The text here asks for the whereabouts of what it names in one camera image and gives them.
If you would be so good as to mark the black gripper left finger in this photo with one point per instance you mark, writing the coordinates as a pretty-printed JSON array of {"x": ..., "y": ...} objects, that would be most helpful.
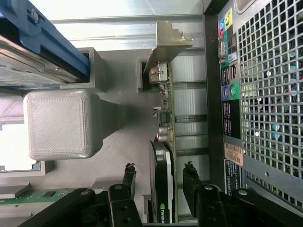
[{"x": 120, "y": 208}]

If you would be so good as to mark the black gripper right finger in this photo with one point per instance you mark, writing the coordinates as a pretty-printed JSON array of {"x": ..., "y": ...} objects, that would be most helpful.
[{"x": 208, "y": 208}]

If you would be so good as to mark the green RAM stick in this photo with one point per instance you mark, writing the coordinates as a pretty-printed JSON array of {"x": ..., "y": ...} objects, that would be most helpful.
[{"x": 35, "y": 195}]

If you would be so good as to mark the grey printed parts rack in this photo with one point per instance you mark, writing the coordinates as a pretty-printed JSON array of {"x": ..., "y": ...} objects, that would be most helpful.
[{"x": 59, "y": 123}]

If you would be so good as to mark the black open PC case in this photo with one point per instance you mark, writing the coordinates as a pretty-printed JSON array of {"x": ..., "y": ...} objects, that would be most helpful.
[{"x": 213, "y": 94}]

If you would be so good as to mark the silver CPU chip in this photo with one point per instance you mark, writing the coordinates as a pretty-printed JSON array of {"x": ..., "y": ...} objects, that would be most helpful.
[{"x": 16, "y": 146}]

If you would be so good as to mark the hard disk in blue caddy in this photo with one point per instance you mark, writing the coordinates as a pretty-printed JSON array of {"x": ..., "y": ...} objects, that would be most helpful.
[{"x": 35, "y": 54}]

